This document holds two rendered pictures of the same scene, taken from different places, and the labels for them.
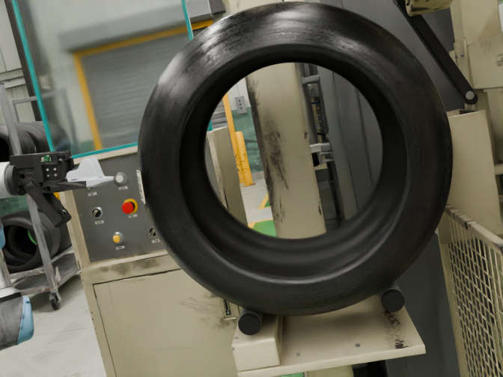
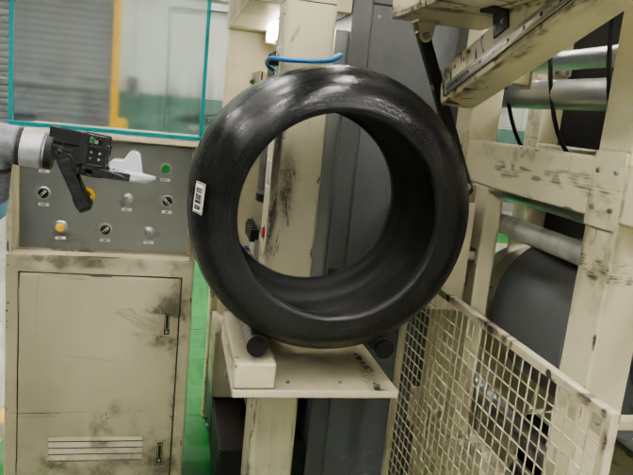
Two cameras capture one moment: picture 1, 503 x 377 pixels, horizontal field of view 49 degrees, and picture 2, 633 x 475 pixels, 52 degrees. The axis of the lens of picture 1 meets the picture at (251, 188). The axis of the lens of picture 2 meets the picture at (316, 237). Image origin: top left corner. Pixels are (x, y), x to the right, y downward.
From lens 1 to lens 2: 0.46 m
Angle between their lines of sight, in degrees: 19
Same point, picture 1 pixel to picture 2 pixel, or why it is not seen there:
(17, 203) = not seen: outside the picture
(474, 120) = not seen: hidden behind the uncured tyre
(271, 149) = (283, 185)
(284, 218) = (277, 253)
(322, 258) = (313, 299)
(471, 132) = not seen: hidden behind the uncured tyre
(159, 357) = (75, 366)
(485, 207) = (452, 285)
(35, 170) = (79, 149)
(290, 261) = (282, 295)
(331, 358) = (320, 389)
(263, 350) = (263, 372)
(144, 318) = (71, 320)
